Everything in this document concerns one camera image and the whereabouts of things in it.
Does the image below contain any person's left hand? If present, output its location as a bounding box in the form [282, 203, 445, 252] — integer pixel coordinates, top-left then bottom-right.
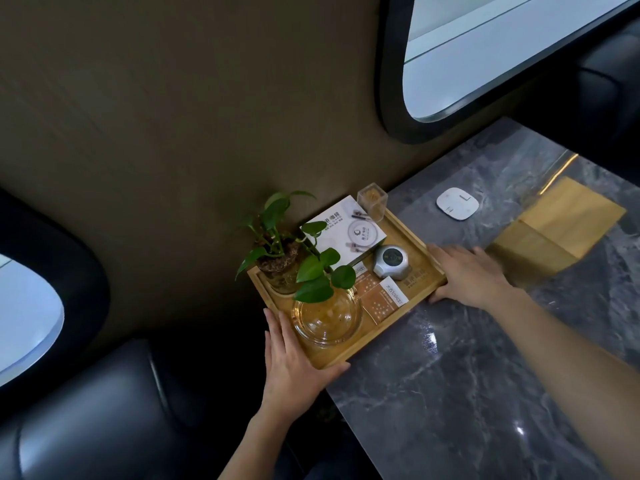
[261, 308, 351, 421]

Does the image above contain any person's right hand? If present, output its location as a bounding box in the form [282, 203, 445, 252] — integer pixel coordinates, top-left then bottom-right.
[425, 244, 516, 311]

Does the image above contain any wooden tray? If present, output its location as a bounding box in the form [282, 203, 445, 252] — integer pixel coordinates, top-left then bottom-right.
[246, 207, 447, 371]

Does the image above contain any person's right forearm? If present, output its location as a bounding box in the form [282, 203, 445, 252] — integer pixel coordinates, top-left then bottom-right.
[492, 287, 640, 480]

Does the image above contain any amber glass ashtray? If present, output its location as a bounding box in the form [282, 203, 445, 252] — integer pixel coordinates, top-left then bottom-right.
[291, 287, 363, 349]

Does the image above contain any white square call button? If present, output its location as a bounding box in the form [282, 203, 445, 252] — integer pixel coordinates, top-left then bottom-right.
[435, 187, 480, 222]

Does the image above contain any silver round device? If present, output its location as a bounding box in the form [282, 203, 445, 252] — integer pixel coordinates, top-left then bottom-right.
[372, 244, 412, 281]

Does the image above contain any orange dotted small box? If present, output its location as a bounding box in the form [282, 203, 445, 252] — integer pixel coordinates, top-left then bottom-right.
[355, 274, 411, 327]

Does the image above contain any wooden tissue box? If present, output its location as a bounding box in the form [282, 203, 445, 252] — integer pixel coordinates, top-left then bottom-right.
[485, 175, 627, 288]

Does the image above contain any green plant in glass jar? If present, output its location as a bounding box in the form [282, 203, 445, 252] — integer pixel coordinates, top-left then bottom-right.
[235, 190, 357, 304]

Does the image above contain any grey marble table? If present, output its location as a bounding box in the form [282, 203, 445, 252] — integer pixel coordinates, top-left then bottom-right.
[325, 117, 640, 480]

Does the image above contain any clear toothpick holder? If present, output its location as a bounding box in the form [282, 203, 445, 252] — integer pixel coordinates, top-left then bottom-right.
[356, 182, 389, 223]

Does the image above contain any white printed card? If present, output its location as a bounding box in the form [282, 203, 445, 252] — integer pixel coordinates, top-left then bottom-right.
[299, 195, 389, 271]

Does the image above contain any black leather seat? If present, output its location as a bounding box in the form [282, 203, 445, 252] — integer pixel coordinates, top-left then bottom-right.
[0, 339, 281, 480]

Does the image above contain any black framed rounded window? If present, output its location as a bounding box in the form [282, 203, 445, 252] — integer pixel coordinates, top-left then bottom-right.
[0, 189, 112, 411]
[375, 0, 640, 145]

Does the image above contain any dark grey tufted sofa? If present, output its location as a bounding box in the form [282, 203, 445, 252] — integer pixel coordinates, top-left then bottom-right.
[515, 24, 640, 185]

